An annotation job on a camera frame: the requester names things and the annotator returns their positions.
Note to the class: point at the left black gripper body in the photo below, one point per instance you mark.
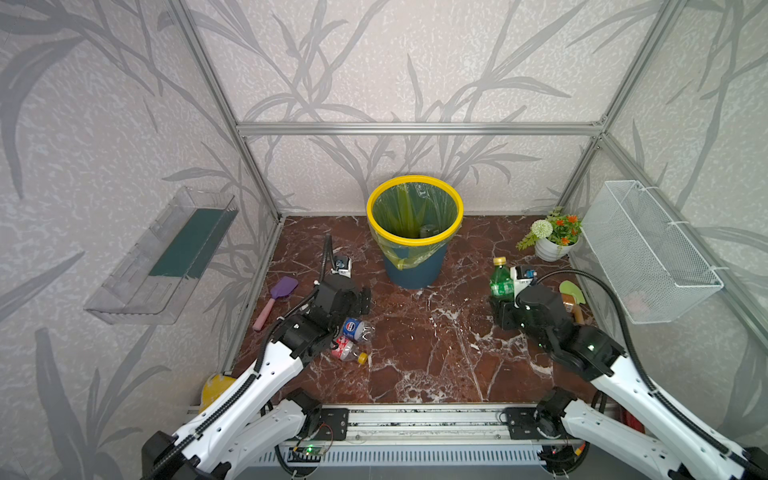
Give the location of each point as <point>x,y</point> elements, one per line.
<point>356,304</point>

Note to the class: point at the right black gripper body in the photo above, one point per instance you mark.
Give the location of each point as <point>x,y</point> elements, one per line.
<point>509,315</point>

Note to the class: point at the pepsi blue label bottle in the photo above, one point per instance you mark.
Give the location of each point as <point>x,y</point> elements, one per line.
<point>358,331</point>

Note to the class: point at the green soda bottle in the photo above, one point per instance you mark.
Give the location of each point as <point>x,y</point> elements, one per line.
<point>501,282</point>

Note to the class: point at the red label bottle yellow cap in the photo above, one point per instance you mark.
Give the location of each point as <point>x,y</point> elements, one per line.
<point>345,349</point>

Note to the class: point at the clear water bottle white cap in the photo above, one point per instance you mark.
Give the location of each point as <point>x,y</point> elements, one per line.
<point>429,230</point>

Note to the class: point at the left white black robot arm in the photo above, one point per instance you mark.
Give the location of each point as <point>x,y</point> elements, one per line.
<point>290,345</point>

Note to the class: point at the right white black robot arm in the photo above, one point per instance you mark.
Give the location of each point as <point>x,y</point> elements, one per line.
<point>678,446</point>

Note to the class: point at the blue bin yellow rim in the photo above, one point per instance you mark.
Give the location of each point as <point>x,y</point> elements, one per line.
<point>415,264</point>

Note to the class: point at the green plastic bin liner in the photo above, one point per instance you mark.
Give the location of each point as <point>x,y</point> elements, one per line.
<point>414,216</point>

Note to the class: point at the purple pink silicone spatula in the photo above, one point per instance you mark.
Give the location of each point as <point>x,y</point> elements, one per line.
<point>283,288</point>

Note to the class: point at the potted artificial flower plant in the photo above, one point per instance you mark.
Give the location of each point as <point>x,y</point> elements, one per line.
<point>553,237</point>

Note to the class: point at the yellow snack bag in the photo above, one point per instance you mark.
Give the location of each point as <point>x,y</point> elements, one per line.
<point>213,388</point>

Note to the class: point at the green spatula wooden handle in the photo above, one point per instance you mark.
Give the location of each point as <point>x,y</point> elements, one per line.
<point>572,291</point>

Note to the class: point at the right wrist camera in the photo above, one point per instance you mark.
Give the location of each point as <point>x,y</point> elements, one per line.
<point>522,276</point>

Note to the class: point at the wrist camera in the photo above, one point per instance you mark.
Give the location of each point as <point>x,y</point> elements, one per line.
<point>522,276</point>
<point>341,265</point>

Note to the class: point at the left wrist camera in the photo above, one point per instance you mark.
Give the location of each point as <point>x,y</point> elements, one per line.
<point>341,265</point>

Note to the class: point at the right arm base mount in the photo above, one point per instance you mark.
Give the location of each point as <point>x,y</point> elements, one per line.
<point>521,424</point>

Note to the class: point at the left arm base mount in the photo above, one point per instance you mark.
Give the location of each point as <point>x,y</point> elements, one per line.
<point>337,418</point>

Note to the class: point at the white wire mesh basket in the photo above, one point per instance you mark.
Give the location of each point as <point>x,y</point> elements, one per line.
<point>651,264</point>

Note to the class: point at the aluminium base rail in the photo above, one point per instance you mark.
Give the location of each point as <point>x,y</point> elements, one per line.
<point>387,424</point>

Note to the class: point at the left circuit board with wires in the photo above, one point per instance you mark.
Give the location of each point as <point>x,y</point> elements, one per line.
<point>313,448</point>

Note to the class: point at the circuit board with wires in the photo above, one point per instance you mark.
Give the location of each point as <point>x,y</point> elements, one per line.
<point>313,448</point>
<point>562,460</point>

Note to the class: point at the right circuit board with wires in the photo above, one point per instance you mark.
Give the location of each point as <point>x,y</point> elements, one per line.
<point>562,460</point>

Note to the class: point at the clear acrylic wall shelf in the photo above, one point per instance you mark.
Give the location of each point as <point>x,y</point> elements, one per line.
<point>157,277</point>

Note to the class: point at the aluminium frame crossbar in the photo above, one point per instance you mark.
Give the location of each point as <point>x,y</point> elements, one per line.
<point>254,129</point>

